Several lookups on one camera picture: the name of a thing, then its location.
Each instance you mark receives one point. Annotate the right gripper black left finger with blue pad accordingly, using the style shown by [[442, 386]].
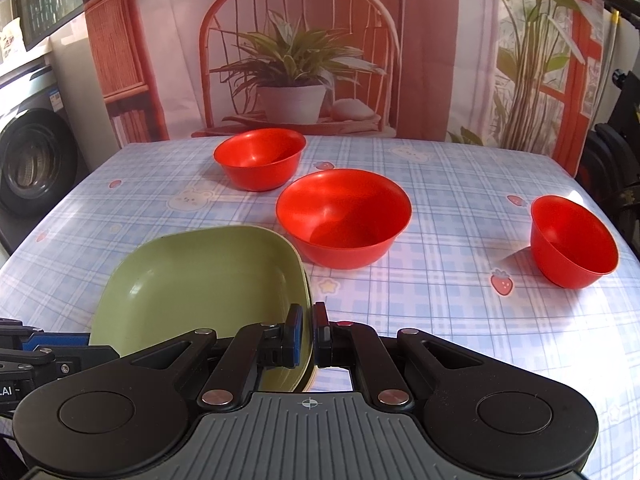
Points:
[[255, 347]]

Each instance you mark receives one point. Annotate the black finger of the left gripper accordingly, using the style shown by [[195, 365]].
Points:
[[63, 360]]

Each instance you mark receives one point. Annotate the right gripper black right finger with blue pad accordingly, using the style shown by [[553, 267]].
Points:
[[357, 348]]

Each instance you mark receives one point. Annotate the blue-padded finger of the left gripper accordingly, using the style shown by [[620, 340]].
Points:
[[14, 335]]

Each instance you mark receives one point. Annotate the red bowl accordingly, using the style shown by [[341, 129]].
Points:
[[570, 245], [343, 219], [261, 160]]

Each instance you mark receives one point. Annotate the light green plate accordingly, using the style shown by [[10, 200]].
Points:
[[311, 372]]

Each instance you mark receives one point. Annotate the blue plaid tablecloth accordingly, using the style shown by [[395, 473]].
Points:
[[461, 270]]

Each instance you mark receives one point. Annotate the grey washing machine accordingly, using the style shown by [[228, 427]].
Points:
[[41, 161]]

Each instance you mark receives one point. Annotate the black exercise bike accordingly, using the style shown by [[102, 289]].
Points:
[[609, 168]]

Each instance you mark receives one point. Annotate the printed room backdrop cloth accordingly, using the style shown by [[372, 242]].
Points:
[[516, 74]]

